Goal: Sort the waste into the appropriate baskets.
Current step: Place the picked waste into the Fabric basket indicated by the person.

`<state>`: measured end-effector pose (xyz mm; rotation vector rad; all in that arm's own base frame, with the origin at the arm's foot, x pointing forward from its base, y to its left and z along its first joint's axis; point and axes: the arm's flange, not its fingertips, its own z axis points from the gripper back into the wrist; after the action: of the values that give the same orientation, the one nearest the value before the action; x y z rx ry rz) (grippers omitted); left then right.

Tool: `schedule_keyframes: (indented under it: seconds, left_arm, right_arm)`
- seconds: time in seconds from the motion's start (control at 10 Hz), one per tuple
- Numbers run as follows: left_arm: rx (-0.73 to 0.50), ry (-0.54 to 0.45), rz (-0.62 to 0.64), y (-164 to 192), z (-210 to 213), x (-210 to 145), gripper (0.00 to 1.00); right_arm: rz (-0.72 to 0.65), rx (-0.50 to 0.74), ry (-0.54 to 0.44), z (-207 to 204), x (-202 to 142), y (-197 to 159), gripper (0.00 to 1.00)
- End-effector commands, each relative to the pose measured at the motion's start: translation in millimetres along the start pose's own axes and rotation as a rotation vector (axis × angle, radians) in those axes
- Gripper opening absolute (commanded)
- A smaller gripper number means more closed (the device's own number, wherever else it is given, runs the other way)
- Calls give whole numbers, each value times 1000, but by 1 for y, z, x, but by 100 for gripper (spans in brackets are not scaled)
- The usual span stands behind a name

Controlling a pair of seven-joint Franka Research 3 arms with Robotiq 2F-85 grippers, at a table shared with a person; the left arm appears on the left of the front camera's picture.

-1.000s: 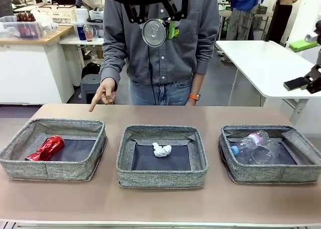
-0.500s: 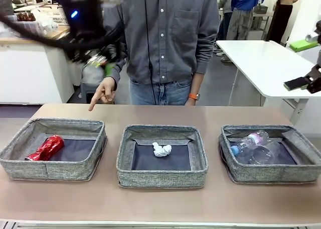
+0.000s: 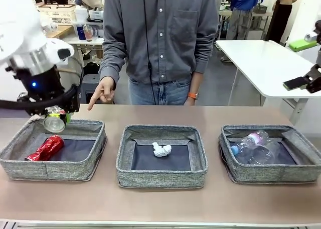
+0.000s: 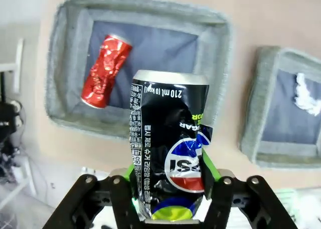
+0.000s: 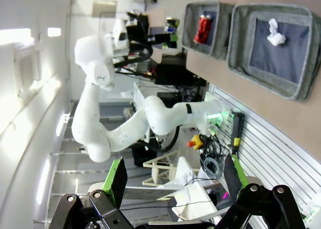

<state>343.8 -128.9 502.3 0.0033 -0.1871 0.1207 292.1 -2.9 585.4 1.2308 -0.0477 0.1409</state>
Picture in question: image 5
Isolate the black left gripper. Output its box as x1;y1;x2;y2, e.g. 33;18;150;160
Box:
126;13;178;49

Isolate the red emergency stop button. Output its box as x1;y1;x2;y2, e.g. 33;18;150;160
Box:
188;135;204;149

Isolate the grey fabric basket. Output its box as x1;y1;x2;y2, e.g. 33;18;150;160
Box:
182;2;235;61
227;4;320;103

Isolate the pale wooden frame stand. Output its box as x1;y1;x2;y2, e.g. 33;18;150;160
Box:
142;153;182;187

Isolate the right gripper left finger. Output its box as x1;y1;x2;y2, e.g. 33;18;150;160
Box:
49;156;141;229

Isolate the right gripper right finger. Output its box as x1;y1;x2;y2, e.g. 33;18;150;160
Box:
215;154;311;229

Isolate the white paper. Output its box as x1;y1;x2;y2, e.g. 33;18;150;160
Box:
266;18;287;47

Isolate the crushed red soda can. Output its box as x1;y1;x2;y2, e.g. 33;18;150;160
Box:
194;14;213;44

